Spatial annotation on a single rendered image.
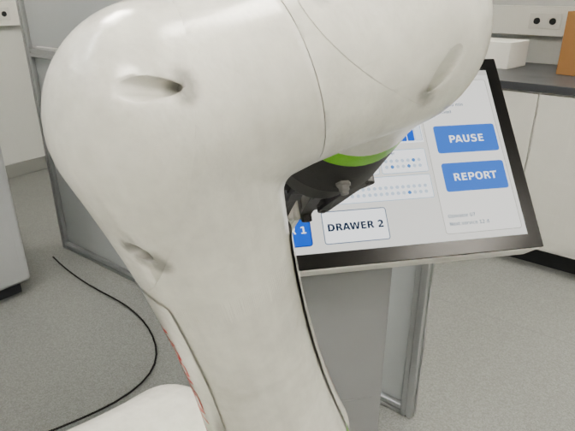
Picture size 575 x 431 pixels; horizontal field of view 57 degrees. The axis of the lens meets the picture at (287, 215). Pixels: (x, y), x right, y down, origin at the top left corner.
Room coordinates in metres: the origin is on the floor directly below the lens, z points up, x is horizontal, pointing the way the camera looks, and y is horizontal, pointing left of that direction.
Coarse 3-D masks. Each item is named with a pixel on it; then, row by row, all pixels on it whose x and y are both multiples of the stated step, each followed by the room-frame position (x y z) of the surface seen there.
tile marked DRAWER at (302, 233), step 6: (300, 222) 0.65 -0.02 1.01; (306, 222) 0.65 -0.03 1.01; (294, 228) 0.64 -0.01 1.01; (300, 228) 0.64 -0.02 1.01; (306, 228) 0.64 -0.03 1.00; (294, 234) 0.64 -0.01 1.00; (300, 234) 0.64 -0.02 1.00; (306, 234) 0.64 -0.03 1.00; (294, 240) 0.63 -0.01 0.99; (300, 240) 0.63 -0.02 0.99; (306, 240) 0.63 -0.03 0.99; (312, 240) 0.63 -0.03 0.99; (294, 246) 0.62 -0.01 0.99; (300, 246) 0.63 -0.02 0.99; (306, 246) 0.63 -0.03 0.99
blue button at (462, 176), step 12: (444, 168) 0.73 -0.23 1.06; (456, 168) 0.73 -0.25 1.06; (468, 168) 0.74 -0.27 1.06; (480, 168) 0.74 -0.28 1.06; (492, 168) 0.74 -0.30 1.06; (504, 168) 0.75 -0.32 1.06; (444, 180) 0.72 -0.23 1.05; (456, 180) 0.72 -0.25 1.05; (468, 180) 0.72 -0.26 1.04; (480, 180) 0.73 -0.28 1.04; (492, 180) 0.73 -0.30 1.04; (504, 180) 0.73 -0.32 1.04
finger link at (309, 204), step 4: (304, 196) 0.51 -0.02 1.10; (304, 200) 0.51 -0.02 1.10; (308, 200) 0.49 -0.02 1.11; (312, 200) 0.49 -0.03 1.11; (316, 200) 0.49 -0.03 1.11; (304, 204) 0.51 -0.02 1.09; (308, 204) 0.50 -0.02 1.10; (312, 204) 0.50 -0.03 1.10; (316, 204) 0.51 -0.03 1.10; (304, 208) 0.51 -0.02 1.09; (308, 208) 0.51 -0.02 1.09; (312, 208) 0.51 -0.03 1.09; (300, 212) 0.53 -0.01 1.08; (304, 212) 0.52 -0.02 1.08; (308, 212) 0.52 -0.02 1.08; (304, 216) 0.53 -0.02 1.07; (308, 216) 0.53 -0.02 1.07; (304, 220) 0.52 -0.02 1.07; (308, 220) 0.53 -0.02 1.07
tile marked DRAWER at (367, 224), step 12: (324, 216) 0.66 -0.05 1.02; (336, 216) 0.66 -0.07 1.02; (348, 216) 0.66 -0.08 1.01; (360, 216) 0.67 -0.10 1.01; (372, 216) 0.67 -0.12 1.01; (384, 216) 0.67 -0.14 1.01; (324, 228) 0.65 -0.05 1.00; (336, 228) 0.65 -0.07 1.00; (348, 228) 0.65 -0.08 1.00; (360, 228) 0.65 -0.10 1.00; (372, 228) 0.66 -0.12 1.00; (384, 228) 0.66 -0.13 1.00; (324, 240) 0.64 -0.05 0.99; (336, 240) 0.64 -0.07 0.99; (348, 240) 0.64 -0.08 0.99; (360, 240) 0.64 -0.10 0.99; (372, 240) 0.65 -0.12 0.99
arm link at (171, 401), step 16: (176, 384) 0.48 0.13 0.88; (128, 400) 0.44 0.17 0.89; (144, 400) 0.43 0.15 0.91; (160, 400) 0.43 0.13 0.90; (176, 400) 0.44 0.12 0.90; (192, 400) 0.44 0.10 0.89; (112, 416) 0.39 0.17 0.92; (128, 416) 0.39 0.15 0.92; (144, 416) 0.40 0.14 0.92; (160, 416) 0.40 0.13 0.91; (176, 416) 0.41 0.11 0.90; (192, 416) 0.42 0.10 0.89
